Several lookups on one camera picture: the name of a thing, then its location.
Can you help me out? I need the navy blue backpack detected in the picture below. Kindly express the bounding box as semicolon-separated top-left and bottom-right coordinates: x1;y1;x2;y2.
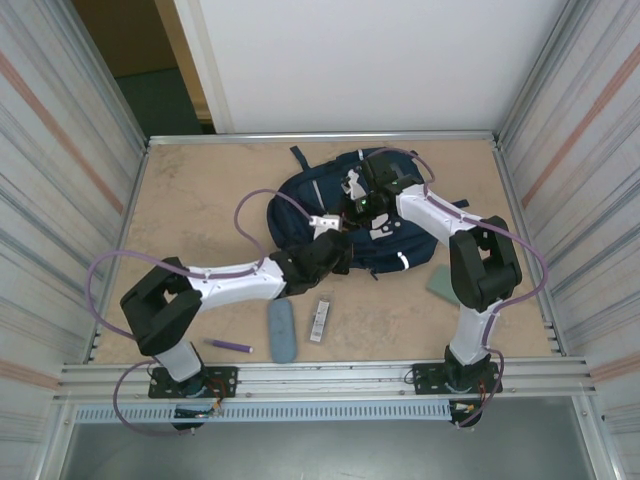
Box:
266;144;470;281

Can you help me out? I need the clear pen refill pack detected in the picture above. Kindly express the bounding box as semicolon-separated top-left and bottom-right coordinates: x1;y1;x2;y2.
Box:
307;294;334;344

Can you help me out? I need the grey-blue glasses case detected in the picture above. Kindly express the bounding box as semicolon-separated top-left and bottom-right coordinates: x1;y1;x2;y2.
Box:
267;298;299;364

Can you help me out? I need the green rectangular pad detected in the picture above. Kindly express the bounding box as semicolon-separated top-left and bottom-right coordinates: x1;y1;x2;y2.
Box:
426;264;460;305

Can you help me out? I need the purple pen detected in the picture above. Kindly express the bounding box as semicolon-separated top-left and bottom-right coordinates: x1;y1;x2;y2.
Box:
202;337;254;354

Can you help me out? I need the grey metal sheet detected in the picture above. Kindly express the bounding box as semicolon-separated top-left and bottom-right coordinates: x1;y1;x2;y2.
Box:
59;422;599;480

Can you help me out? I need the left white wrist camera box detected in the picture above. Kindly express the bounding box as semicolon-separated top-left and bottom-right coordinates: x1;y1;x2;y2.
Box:
308;214;344;242

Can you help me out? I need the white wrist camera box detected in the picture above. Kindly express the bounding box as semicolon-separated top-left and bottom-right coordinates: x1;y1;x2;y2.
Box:
308;214;344;242
341;168;372;202

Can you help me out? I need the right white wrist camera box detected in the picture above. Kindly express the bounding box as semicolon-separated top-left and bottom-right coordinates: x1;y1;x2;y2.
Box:
341;168;372;202

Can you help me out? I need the aluminium table edge rail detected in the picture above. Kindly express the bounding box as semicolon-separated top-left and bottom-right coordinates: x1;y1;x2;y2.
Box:
146;130;500;147

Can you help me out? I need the aluminium table side rail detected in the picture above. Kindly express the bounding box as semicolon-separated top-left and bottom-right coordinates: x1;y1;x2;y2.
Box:
89;141;151;364
492;141;569;359

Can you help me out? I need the long aluminium mounting rail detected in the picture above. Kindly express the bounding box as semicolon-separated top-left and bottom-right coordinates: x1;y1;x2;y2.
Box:
53;355;600;404

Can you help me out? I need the grey slotted cable duct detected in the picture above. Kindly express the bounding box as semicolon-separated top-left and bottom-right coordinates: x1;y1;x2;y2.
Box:
73;399;454;424

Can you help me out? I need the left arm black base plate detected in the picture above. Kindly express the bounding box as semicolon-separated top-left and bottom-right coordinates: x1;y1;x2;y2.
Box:
148;366;239;400

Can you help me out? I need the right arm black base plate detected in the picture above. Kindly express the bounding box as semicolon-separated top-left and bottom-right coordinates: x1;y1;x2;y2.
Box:
410;360;503;396

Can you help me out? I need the aluminium frame post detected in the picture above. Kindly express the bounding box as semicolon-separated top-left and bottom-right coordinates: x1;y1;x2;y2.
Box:
494;0;601;146

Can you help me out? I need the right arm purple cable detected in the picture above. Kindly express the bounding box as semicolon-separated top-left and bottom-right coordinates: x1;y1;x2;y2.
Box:
367;147;550;429

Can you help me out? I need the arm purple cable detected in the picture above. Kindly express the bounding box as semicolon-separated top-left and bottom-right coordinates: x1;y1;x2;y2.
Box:
87;188;321;437
367;147;550;429

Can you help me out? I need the small controller board with wires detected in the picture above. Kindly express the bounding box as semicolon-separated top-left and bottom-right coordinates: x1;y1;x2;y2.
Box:
448;399;487;430
172;403;225;432

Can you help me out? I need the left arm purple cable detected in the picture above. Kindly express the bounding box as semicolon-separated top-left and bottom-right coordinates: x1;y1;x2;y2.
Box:
87;188;321;437

